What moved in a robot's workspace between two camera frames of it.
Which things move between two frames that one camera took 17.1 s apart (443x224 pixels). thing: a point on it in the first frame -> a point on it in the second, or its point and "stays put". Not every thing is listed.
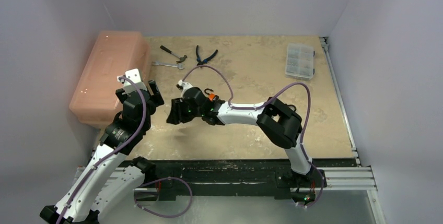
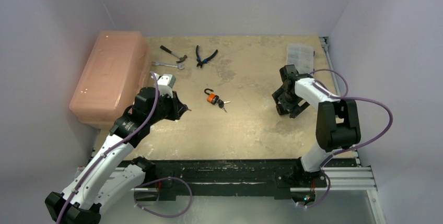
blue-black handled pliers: (205, 61) stays put
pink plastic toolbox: (94, 102) stays put
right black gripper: (182, 108) -> (289, 101)
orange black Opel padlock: (210, 95) stays put
